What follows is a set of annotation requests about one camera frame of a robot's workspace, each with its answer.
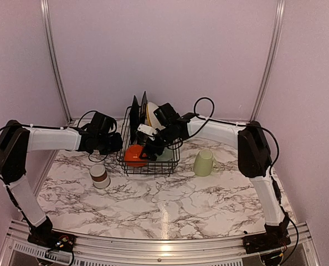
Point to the brown grey metal-lined cup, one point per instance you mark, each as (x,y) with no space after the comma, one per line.
(99,176)

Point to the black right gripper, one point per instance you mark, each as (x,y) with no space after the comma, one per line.
(149,144)

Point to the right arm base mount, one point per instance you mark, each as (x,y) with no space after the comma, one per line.
(274,237)

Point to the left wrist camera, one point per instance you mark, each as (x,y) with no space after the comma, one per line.
(102,124)

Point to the black wire dish rack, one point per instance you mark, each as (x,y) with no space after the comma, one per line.
(152,167)

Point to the white ceramic bowl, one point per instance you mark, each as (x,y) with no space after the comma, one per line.
(132,156)

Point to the white square floral plate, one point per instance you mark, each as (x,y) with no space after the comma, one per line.
(143,109)

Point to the round brown rim floral plate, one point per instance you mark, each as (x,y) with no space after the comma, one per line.
(152,107)

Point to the yellow polka dot plate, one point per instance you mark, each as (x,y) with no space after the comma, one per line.
(147,120)

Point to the light green mug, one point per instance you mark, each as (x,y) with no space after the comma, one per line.
(205,163)

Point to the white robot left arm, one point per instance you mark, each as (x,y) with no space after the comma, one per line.
(19,142)

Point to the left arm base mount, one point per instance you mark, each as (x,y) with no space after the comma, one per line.
(44,235)

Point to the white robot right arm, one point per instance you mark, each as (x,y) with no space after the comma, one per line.
(254,154)

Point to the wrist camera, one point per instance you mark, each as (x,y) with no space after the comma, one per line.
(148,131)
(102,124)

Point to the light green ceramic bowl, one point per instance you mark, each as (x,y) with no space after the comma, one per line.
(167,155)

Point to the black square floral plate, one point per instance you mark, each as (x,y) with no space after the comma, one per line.
(134,119)

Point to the aluminium frame rail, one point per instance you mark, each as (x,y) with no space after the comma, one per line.
(97,250)

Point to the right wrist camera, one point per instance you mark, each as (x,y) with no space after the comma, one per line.
(148,131)

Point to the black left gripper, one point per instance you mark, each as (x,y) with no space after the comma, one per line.
(118,146)

